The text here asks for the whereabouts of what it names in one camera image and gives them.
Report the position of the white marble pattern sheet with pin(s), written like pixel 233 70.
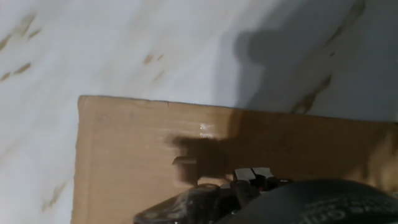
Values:
pixel 124 46

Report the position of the brown cardboard sheet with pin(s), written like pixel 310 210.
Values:
pixel 130 149

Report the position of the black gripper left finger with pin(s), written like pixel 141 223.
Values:
pixel 245 175

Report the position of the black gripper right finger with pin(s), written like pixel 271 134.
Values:
pixel 264 174

